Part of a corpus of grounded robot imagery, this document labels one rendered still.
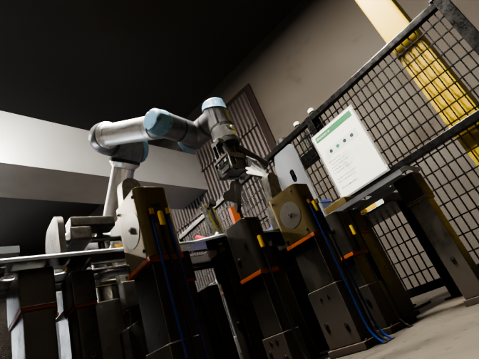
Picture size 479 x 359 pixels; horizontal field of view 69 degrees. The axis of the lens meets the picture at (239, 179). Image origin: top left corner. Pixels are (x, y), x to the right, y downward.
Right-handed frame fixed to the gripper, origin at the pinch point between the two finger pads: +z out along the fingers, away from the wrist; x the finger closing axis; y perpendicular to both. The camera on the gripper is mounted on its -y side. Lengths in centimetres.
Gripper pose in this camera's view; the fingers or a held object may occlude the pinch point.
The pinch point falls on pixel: (255, 201)
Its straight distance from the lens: 96.9
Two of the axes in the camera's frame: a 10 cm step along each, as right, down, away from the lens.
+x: 5.7, -5.2, -6.3
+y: -7.5, -0.3, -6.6
